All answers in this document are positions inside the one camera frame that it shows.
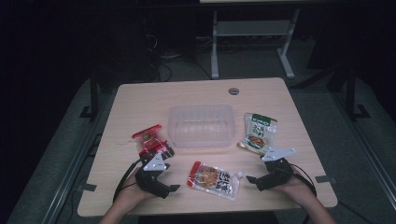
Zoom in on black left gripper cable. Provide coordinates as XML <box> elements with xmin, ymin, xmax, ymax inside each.
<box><xmin>112</xmin><ymin>158</ymin><xmax>143</xmax><ymax>203</ymax></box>

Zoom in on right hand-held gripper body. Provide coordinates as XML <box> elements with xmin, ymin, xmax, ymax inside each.
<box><xmin>261</xmin><ymin>147</ymin><xmax>297</xmax><ymax>191</ymax></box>

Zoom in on black floor cable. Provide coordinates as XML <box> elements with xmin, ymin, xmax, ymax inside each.
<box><xmin>337</xmin><ymin>200</ymin><xmax>373</xmax><ymax>224</ymax></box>

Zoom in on clear plastic container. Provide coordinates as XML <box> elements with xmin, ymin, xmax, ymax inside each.
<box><xmin>167</xmin><ymin>104</ymin><xmax>236</xmax><ymax>149</ymax></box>

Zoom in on person's right hand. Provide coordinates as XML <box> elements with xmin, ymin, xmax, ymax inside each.
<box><xmin>272</xmin><ymin>174</ymin><xmax>316</xmax><ymax>207</ymax></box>

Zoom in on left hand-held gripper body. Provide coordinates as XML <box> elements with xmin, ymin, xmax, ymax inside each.
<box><xmin>134</xmin><ymin>152</ymin><xmax>171</xmax><ymax>200</ymax></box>

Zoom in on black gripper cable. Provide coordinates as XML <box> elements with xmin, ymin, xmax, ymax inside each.
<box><xmin>290</xmin><ymin>162</ymin><xmax>318</xmax><ymax>198</ymax></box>
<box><xmin>112</xmin><ymin>158</ymin><xmax>143</xmax><ymax>203</ymax></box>

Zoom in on red snack packet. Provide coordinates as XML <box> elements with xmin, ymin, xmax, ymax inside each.
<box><xmin>131</xmin><ymin>124</ymin><xmax>176</xmax><ymax>159</ymax></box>

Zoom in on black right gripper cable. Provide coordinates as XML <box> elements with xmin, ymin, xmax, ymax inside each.
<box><xmin>290</xmin><ymin>162</ymin><xmax>318</xmax><ymax>198</ymax></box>

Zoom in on orange white spout pouch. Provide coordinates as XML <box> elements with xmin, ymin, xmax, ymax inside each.
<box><xmin>186</xmin><ymin>161</ymin><xmax>244</xmax><ymax>201</ymax></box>

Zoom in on black metal stand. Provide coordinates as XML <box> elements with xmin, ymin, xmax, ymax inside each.
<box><xmin>345</xmin><ymin>66</ymin><xmax>372</xmax><ymax>121</ymax></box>

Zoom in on white metal desk frame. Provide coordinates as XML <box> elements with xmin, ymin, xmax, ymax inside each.
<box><xmin>210</xmin><ymin>8</ymin><xmax>302</xmax><ymax>80</ymax></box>

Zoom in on black floor cables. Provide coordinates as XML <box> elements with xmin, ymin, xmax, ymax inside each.
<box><xmin>146</xmin><ymin>32</ymin><xmax>213</xmax><ymax>82</ymax></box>

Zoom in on grey tape strip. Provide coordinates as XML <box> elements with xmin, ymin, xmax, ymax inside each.
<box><xmin>77</xmin><ymin>182</ymin><xmax>98</xmax><ymax>193</ymax></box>
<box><xmin>314</xmin><ymin>175</ymin><xmax>338</xmax><ymax>185</ymax></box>

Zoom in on green white snack packet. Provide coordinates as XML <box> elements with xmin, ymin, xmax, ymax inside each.
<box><xmin>236</xmin><ymin>112</ymin><xmax>278</xmax><ymax>156</ymax></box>

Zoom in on person's left hand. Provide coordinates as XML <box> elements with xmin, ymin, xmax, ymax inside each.
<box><xmin>116</xmin><ymin>167</ymin><xmax>158</xmax><ymax>216</ymax></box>

